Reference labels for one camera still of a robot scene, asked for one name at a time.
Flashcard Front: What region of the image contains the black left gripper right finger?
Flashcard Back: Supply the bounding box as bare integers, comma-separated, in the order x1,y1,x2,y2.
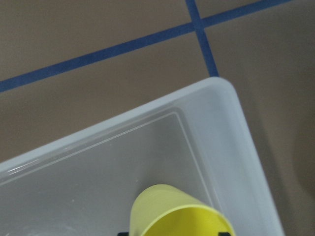
218,232,231,236

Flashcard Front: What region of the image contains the clear plastic storage box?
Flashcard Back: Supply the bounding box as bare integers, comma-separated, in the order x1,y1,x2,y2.
0,77,284,236

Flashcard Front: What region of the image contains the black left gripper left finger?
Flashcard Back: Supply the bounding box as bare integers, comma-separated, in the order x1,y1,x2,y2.
117,232,129,236

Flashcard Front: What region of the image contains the yellow plastic cup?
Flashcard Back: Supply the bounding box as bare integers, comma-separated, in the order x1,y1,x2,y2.
129,184,235,236

